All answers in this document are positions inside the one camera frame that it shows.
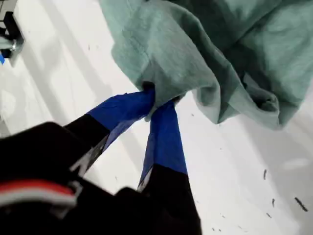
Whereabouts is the pale green T-shirt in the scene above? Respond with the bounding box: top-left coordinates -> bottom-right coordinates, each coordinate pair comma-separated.
99,0 -> 313,132

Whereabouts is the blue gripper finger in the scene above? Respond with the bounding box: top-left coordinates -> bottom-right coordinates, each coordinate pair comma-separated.
63,88 -> 157,177
136,99 -> 202,235

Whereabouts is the metal table clamp bracket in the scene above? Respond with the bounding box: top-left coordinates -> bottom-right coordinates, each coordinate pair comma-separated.
9,30 -> 25,67

